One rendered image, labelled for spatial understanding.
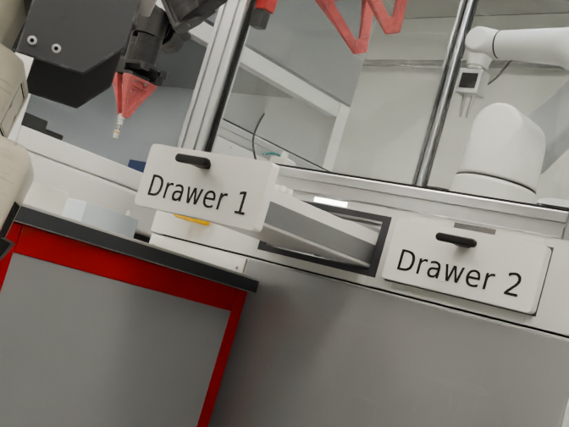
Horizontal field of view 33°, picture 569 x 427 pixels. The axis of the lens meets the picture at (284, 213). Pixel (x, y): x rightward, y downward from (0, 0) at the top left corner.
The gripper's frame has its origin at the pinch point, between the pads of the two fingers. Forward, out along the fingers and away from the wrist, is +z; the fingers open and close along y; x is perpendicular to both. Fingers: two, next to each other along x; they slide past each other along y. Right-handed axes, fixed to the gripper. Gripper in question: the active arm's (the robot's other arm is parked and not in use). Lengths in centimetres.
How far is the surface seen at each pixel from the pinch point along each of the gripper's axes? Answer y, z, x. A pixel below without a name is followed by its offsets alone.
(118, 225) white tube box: -6.3, 19.8, -1.4
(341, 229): -37.1, 9.6, -23.5
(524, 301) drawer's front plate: -69, 13, -33
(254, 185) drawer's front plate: -36.9, 7.8, -0.3
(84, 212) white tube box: -6.6, 19.2, 6.8
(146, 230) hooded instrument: 56, 19, -59
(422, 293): -50, 16, -34
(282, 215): -37.8, 10.9, -7.4
